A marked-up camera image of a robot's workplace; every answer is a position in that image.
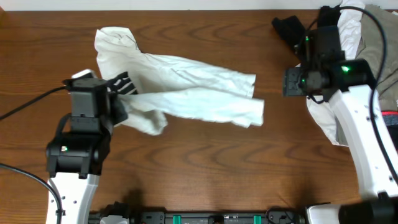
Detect white t-shirt with black logo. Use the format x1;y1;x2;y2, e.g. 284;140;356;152
95;27;264;136

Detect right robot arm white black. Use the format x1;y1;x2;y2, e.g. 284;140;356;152
283;26;397;223

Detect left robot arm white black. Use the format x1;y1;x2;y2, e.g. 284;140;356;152
46;78;127;223

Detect black garment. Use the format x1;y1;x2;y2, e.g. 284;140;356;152
272;5;341;53

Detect khaki grey garment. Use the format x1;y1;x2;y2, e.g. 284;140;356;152
338;1;397;112

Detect navy garment with red band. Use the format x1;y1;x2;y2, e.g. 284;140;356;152
382;111;398;150

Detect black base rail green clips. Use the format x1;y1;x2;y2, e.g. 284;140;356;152
87;202;307;224

